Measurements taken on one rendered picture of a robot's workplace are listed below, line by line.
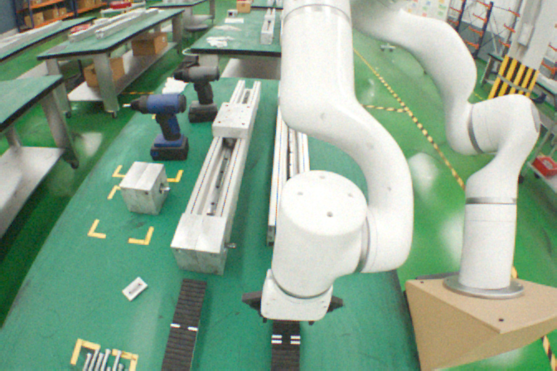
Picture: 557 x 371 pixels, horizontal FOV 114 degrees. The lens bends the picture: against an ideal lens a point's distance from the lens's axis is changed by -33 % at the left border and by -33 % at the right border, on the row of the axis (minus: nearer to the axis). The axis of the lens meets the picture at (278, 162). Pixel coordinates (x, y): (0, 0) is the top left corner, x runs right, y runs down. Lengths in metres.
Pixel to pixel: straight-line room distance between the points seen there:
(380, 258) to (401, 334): 0.37
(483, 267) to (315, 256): 0.44
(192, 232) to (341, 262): 0.37
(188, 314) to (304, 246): 0.36
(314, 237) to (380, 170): 0.11
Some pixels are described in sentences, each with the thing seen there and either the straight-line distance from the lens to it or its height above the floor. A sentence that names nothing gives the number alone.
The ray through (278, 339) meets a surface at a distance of 0.54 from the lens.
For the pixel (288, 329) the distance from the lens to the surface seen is 0.54.
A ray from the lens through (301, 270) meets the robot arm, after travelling 0.28.
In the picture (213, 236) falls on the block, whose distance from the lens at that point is 0.56.
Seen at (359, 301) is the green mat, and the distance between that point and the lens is 0.63.
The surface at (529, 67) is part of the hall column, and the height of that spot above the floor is 1.09.
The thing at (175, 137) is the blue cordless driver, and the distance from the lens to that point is 0.88.
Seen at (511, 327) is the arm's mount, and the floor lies 1.02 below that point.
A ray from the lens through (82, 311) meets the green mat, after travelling 0.68.
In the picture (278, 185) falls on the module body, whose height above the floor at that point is 0.86.
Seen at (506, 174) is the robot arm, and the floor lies 1.08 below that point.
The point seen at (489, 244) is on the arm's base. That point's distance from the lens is 0.62.
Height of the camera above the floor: 1.33
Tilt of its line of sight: 38 degrees down
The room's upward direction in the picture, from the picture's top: 6 degrees clockwise
